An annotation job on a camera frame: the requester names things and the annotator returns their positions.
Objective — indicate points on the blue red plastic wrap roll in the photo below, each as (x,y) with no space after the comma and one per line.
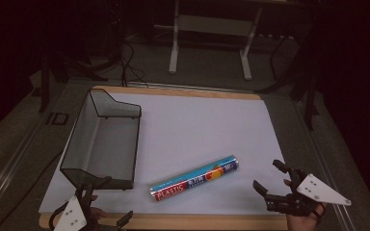
(194,179)

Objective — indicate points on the person's right hand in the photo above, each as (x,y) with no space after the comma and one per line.
(302,223)

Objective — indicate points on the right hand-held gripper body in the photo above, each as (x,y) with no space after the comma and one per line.
(318,191)

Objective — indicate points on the black metal stand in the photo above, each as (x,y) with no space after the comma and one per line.
(310,96)
(45,83)

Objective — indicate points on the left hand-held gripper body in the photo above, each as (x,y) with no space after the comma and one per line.
(74,215)

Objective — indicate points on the white metal table frame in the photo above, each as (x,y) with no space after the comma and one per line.
(173,48)

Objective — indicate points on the black square floor plate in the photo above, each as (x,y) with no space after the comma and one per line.
(58,118)

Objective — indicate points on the white paper sheet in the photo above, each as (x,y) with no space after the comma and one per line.
(199,128)

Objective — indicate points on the person's left hand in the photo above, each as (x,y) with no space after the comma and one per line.
(99,214)

